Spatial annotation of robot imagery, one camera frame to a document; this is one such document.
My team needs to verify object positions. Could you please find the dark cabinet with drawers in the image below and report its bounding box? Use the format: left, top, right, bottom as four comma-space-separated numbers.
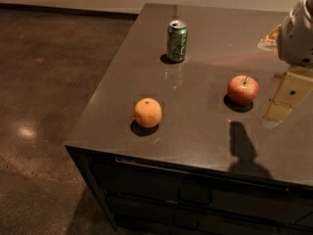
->
67, 145, 313, 235

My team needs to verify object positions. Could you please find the green soda can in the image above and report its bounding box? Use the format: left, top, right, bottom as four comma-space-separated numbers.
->
166, 20, 188, 63

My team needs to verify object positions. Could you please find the orange fruit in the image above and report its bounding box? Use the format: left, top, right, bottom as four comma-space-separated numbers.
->
134, 98, 162, 128

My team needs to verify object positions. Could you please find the red apple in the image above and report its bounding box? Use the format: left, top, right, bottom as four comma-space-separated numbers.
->
227, 75, 259, 105

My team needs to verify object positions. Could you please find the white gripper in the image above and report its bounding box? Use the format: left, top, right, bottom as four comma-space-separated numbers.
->
257, 0, 313, 129

